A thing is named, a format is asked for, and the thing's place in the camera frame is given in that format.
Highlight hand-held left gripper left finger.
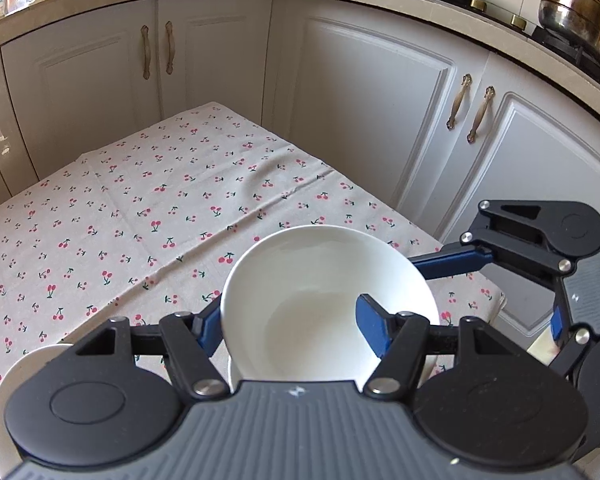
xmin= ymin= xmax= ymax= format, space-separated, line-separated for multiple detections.
xmin=72 ymin=300 xmax=231 ymax=402

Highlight stained white fruit print plate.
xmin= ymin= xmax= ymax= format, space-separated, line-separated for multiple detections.
xmin=0 ymin=342 xmax=78 ymax=479

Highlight bronze cabinet handle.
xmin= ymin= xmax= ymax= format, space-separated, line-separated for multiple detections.
xmin=164 ymin=21 xmax=176 ymax=75
xmin=467 ymin=86 xmax=496 ymax=144
xmin=447 ymin=74 xmax=473 ymax=132
xmin=140 ymin=25 xmax=152 ymax=81

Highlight black gas stove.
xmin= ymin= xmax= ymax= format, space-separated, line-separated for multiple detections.
xmin=395 ymin=0 xmax=600 ymax=92

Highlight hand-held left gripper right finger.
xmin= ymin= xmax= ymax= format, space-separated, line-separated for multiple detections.
xmin=355 ymin=294 xmax=524 ymax=403

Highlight cherry print tablecloth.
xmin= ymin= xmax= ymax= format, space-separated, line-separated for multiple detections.
xmin=0 ymin=101 xmax=509 ymax=413

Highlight steel cooking pot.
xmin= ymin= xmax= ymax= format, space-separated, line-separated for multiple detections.
xmin=529 ymin=0 xmax=600 ymax=68

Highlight plain white bowl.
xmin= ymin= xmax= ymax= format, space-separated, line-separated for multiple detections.
xmin=220 ymin=225 xmax=441 ymax=396

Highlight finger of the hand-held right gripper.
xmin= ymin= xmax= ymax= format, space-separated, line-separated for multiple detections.
xmin=550 ymin=304 xmax=597 ymax=377
xmin=408 ymin=201 xmax=577 ymax=280

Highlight white cabinet door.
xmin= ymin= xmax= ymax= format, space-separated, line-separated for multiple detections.
xmin=0 ymin=0 xmax=160 ymax=182
xmin=437 ymin=55 xmax=600 ymax=337
xmin=156 ymin=0 xmax=275 ymax=133
xmin=271 ymin=5 xmax=491 ymax=243

